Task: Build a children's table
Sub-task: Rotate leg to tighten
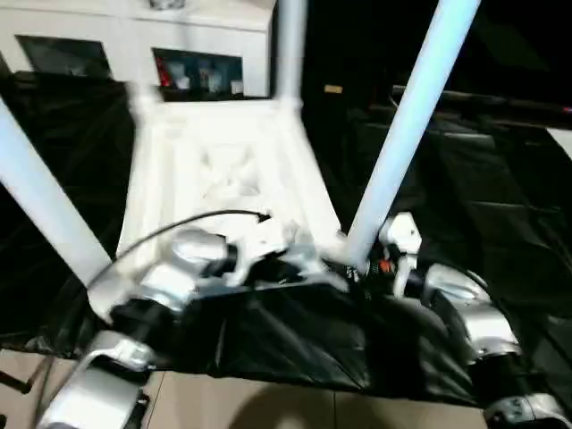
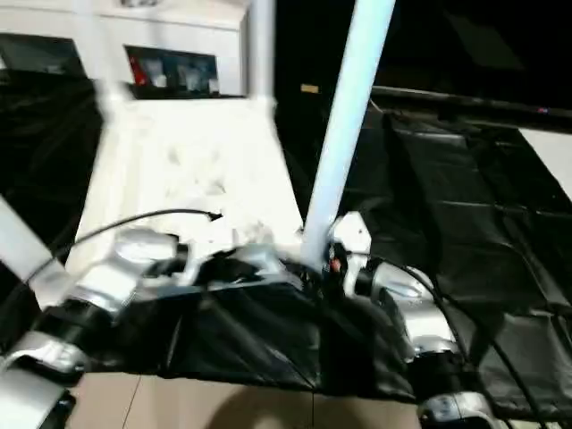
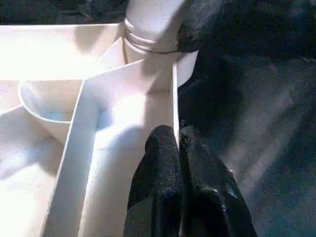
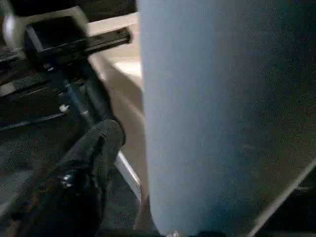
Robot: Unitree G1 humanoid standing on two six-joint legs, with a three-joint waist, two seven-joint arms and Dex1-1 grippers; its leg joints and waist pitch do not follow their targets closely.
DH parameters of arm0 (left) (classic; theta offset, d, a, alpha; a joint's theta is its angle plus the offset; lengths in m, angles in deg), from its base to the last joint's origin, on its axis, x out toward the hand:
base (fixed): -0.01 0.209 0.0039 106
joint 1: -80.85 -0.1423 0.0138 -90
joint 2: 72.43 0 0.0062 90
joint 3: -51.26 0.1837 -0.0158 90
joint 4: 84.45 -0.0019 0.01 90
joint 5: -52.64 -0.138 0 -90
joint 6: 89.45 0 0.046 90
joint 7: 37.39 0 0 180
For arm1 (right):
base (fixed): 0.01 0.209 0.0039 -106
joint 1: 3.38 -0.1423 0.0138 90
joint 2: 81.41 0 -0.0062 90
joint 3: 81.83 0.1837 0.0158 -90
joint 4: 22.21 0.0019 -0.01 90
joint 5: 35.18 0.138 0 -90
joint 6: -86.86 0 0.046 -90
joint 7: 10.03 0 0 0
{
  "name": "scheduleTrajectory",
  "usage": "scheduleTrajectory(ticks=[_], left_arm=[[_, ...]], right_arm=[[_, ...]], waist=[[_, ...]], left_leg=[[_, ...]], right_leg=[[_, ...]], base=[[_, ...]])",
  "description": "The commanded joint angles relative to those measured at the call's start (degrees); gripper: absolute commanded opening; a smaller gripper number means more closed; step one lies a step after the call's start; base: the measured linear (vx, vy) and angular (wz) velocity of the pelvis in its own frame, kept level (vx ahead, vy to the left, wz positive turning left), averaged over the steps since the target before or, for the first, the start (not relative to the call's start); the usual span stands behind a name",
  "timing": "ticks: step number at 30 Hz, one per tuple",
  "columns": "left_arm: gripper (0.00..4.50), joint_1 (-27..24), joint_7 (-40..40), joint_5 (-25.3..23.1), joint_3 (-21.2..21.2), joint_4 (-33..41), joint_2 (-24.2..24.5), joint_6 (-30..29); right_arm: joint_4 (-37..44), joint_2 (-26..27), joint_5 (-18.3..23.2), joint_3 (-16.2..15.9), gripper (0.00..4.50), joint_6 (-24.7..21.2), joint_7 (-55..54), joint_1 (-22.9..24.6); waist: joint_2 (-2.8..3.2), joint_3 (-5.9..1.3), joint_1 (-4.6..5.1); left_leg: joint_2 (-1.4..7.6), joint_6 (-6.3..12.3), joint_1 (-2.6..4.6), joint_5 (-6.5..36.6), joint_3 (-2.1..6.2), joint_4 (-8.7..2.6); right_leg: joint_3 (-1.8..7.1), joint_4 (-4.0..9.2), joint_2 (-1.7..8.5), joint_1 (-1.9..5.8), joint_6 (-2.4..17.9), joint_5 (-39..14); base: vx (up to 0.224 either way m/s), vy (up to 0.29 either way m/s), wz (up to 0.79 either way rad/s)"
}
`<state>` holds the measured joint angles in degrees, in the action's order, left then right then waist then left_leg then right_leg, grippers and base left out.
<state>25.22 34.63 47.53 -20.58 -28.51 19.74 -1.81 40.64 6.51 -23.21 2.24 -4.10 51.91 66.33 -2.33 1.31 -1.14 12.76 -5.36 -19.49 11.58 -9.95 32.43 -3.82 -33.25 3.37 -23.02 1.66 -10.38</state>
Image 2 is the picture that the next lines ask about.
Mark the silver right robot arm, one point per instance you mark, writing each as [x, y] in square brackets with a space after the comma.
[411, 295]

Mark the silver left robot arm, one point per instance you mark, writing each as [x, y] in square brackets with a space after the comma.
[129, 254]

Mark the black work mat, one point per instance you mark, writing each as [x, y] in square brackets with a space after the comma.
[268, 339]

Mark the small tan label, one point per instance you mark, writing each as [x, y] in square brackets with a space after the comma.
[309, 88]

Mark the white glass-door cabinet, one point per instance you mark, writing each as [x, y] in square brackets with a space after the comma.
[179, 31]

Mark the white flat board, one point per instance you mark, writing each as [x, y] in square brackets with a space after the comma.
[554, 156]

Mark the grey glossy object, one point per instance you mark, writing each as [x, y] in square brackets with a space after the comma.
[138, 2]

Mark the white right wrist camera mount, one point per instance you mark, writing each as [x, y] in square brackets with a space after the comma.
[353, 230]

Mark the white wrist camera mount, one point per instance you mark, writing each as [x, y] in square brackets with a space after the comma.
[190, 268]
[353, 230]

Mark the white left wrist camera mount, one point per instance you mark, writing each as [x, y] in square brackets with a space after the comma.
[190, 268]

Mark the black metal rail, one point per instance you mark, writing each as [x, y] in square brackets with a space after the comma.
[469, 103]

